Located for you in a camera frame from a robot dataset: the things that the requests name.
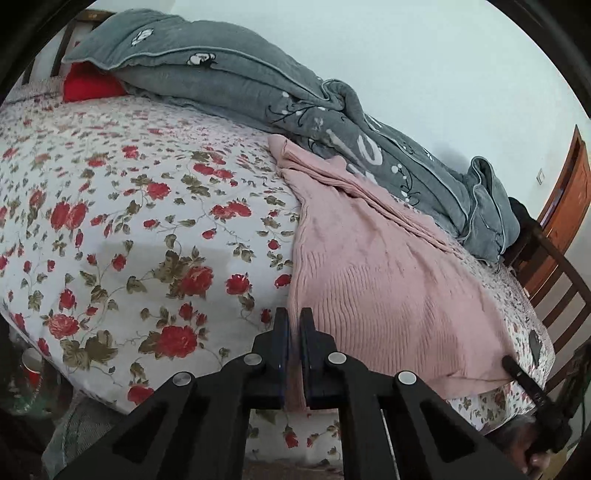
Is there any pink knitted sweater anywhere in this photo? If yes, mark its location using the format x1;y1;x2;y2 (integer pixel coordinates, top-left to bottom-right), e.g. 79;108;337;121
268;134;520;411

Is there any person's right hand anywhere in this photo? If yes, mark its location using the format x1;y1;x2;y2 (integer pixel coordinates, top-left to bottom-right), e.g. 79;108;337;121
508;427;553;478

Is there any brown wooden door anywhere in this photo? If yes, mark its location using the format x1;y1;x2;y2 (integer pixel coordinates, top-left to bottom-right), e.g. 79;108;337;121
526;124;591;296

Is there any red paper cup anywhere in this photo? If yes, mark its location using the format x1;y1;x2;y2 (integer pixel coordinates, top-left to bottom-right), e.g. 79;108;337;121
21;347;44;393

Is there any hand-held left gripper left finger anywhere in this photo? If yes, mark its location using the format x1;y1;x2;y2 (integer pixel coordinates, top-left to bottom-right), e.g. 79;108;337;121
55;307;293;480

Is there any grey woven sack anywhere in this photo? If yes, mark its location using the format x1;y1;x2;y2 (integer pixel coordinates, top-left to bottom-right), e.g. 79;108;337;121
41;394;139;478

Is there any grey floral blanket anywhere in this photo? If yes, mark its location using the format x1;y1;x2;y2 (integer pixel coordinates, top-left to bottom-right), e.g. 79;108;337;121
61;10;520;265

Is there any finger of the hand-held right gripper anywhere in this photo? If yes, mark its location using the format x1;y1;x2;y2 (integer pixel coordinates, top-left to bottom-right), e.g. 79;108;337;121
501;354;551;411

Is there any wooden slatted headboard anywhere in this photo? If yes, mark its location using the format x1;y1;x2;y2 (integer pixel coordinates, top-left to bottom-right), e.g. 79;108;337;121
21;8;116;88

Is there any red pillow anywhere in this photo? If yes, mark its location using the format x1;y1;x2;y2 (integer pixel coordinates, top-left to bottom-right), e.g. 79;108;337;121
62;62;127;103

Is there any black garment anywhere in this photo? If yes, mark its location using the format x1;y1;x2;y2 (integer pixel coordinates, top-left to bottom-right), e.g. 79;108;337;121
501;196;543;266

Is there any wooden slatted footboard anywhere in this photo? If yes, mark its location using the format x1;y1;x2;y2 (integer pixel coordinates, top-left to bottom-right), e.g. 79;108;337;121
503;222;591;402

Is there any floral bed sheet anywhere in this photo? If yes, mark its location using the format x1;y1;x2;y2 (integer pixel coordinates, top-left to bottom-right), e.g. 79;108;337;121
0;78;557;462

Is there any dark smartphone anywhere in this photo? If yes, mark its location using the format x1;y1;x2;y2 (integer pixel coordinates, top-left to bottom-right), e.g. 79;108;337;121
527;329;546;365

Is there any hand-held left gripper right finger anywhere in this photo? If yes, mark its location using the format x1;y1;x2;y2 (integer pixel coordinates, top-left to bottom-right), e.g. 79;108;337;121
299;307;532;480

